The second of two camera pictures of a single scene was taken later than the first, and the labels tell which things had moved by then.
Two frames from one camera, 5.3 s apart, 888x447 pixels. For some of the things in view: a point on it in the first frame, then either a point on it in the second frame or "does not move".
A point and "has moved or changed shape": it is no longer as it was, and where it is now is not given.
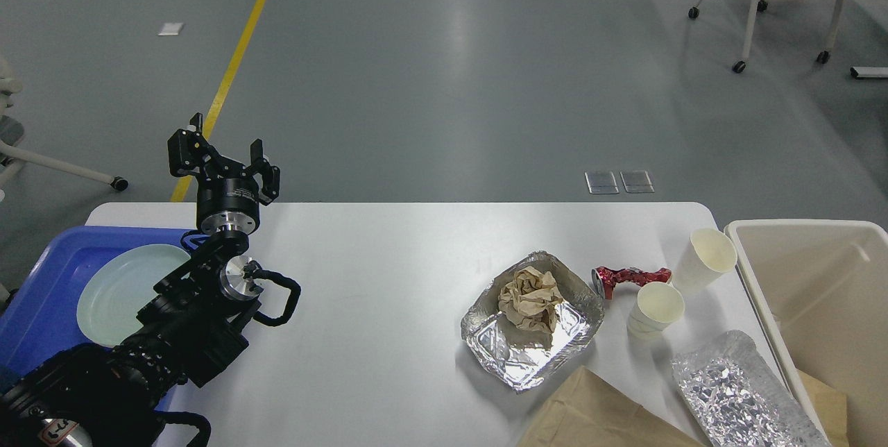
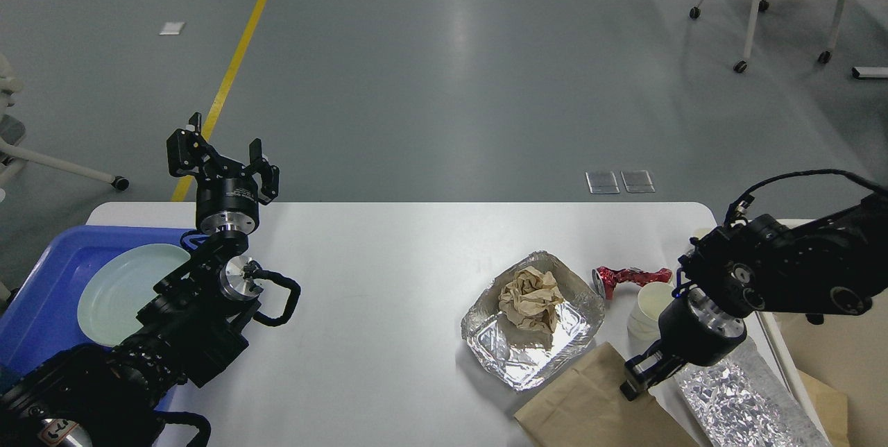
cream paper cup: (658, 305) does not move
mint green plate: (118, 285) does not move
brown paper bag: (588, 411) has moved or changed shape
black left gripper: (225, 205) does not move
